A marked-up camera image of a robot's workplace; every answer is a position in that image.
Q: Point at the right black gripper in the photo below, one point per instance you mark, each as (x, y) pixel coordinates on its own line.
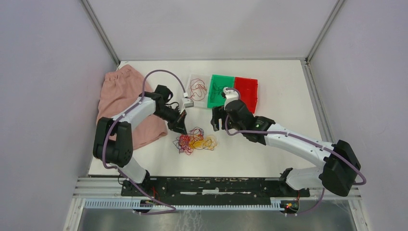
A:
(218, 112)

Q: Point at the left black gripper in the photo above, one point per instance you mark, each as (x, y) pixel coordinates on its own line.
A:
(179, 127)

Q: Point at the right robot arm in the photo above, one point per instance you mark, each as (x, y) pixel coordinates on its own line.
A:
(335, 165)

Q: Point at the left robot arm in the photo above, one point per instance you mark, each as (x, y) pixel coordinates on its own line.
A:
(113, 143)

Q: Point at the green plastic bin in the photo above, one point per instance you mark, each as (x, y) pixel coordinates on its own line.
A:
(217, 84)

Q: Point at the clear plastic bin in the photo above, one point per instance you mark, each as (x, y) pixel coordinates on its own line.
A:
(197, 89)

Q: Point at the red plastic bin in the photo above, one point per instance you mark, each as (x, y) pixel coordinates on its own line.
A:
(248, 89)

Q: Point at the pink cloth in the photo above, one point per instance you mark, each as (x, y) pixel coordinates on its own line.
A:
(120, 89)

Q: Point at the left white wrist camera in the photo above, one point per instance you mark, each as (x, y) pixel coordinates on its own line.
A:
(186, 101)

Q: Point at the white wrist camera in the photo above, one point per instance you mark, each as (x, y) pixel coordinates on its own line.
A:
(231, 94)
(186, 101)

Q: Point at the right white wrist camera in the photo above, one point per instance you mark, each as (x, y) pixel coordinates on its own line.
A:
(231, 94)

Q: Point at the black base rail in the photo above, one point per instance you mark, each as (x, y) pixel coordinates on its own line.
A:
(212, 191)

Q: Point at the white slotted cable duct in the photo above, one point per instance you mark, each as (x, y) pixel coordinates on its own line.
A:
(143, 204)

